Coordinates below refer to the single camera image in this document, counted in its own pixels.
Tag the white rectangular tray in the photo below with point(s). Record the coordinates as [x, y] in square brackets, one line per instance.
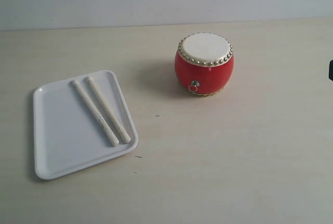
[67, 137]

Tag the white drumstick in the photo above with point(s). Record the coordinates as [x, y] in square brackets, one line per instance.
[110, 113]
[95, 112]

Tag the small red drum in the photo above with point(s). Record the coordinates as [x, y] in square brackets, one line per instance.
[204, 63]

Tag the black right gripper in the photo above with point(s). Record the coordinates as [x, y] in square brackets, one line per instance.
[330, 73]

